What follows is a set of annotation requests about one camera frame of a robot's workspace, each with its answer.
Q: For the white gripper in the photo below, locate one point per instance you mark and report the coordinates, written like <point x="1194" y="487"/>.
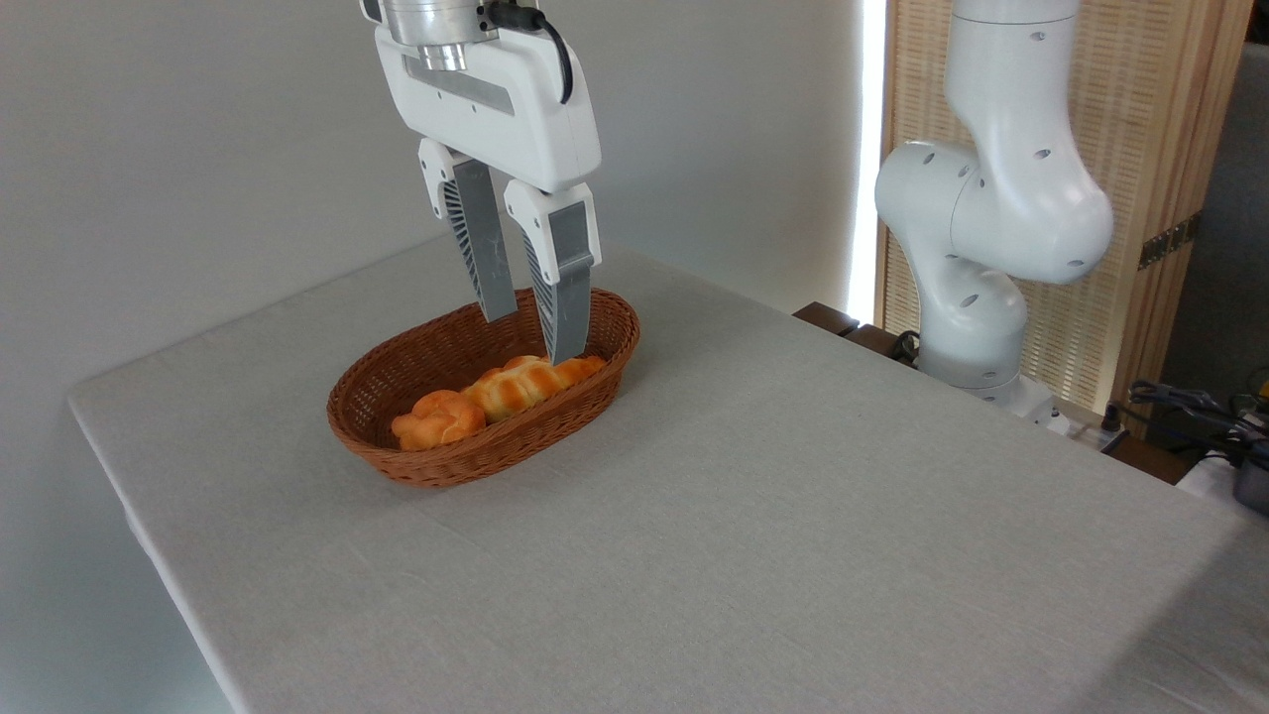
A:
<point x="506" y="109"/>

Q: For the long braided bread loaf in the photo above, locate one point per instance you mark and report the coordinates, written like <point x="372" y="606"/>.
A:
<point x="525" y="387"/>

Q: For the brown oval wicker basket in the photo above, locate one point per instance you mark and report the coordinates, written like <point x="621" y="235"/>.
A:
<point x="555" y="436"/>

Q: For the small knotted bread roll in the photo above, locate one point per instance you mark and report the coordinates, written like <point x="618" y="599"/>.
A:
<point x="436" y="421"/>

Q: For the dark wooden robot stand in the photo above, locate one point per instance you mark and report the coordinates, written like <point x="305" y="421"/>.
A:
<point x="863" y="335"/>

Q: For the grey tablecloth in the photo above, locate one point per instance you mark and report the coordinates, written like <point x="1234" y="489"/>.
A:
<point x="694" y="615"/>

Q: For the white power strip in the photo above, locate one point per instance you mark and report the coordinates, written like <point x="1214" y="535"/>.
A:
<point x="1086" y="431"/>

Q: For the dark metal screen hinge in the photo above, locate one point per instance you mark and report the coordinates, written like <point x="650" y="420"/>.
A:
<point x="1170" y="241"/>

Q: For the wooden bamboo folding screen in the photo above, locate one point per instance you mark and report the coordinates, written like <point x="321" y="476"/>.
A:
<point x="1160" y="119"/>

